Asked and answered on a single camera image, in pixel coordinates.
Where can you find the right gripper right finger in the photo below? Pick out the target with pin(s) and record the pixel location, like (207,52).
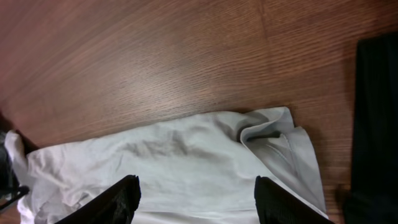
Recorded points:
(276,206)

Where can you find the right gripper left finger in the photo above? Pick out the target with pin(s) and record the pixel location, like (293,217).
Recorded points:
(117,204)

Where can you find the beige t-shirt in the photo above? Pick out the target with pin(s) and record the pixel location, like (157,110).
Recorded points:
(199,169)

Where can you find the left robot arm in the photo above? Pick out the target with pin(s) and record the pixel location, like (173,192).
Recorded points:
(11,190)

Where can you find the black clothes pile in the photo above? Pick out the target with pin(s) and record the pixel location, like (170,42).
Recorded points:
(373,194)

